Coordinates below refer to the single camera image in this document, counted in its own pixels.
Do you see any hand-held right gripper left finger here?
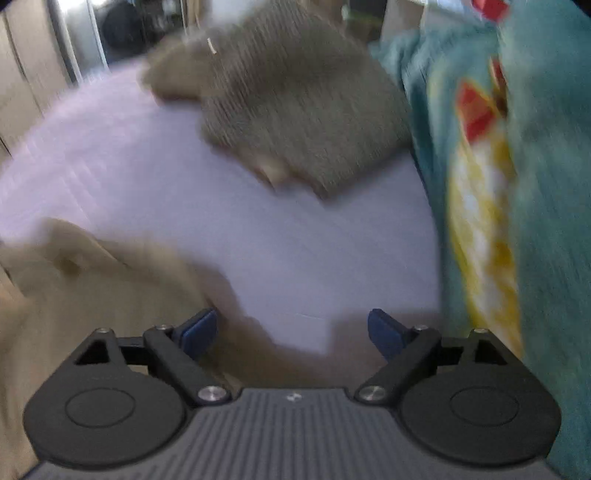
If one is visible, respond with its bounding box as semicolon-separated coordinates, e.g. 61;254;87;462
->
73;308;232;408

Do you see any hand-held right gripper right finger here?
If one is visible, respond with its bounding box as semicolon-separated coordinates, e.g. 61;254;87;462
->
355;308;514;409

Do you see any khaki short-sleeved shirt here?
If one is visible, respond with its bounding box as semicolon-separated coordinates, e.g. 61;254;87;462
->
0;218;333;480

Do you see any lilac bed sheet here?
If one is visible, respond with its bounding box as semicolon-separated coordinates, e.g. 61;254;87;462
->
0;61;445;357

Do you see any teal printed fleece blanket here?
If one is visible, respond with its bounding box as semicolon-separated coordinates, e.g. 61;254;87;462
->
369;0;591;480

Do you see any grey-brown folded towel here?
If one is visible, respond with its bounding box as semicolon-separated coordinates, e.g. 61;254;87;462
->
141;0;413;200

